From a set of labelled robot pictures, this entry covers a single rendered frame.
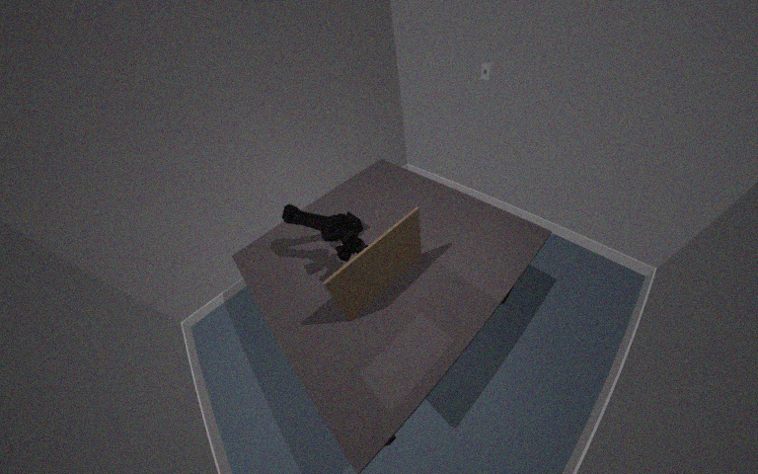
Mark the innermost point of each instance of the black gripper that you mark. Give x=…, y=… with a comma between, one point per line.
x=355, y=244

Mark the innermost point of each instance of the tan flat board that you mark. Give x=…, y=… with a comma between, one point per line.
x=370, y=272

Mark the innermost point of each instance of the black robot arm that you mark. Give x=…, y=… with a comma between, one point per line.
x=332, y=227

